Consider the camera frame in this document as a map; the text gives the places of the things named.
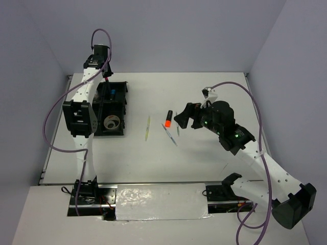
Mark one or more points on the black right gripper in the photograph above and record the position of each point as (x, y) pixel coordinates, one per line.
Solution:
(192, 110)

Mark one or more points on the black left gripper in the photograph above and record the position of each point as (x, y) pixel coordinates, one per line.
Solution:
(109, 73)

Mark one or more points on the pink cap black highlighter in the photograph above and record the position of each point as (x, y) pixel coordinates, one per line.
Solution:
(107, 85)

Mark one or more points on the blue cap black highlighter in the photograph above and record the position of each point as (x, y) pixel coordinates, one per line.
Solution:
(112, 94)

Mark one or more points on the large brown tape roll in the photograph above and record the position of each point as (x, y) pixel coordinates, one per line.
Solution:
(114, 118)

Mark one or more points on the small clear tape roll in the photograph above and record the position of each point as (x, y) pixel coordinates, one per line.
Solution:
(111, 125)

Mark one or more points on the clear jar of paper clips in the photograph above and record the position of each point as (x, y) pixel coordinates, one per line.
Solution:
(96, 96)

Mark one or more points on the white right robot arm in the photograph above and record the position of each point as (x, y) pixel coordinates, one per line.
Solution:
(288, 199)

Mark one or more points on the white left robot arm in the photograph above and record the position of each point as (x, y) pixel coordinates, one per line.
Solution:
(85, 167)

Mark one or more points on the green thin pen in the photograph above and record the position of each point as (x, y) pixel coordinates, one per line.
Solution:
(177, 125)

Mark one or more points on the orange cap black highlighter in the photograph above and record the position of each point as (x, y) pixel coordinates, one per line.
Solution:
(168, 119)

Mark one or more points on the blue thin pen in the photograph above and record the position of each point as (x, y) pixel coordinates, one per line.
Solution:
(169, 135)

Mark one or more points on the yellow thin pen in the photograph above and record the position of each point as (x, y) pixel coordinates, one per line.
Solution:
(147, 128)

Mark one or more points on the black four-compartment organizer tray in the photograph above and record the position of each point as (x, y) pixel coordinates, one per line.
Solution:
(110, 112)

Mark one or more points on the silver foil covered panel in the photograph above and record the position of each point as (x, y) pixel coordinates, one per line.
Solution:
(160, 202)

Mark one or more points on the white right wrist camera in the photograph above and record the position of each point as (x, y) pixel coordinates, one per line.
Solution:
(210, 97)

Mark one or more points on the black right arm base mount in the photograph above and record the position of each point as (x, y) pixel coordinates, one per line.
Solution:
(217, 194)

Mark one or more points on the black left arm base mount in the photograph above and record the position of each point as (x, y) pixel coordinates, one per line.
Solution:
(91, 190)

